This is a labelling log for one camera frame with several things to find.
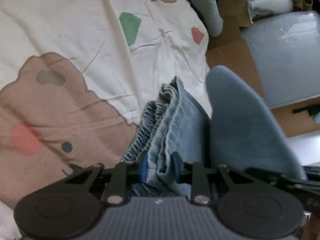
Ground light blue denim jeans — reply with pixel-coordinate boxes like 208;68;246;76
123;76;210;197

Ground grey-blue fleece garment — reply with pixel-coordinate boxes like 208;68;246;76
206;66;306;180

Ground cream patterned bed sheet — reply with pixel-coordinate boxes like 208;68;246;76
1;0;210;239

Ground brown cardboard box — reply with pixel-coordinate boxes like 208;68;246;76
207;0;319;137

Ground grey translucent plastic bin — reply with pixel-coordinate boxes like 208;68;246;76
241;11;319;109

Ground dark grey-green garment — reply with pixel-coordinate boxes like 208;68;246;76
188;0;223;37

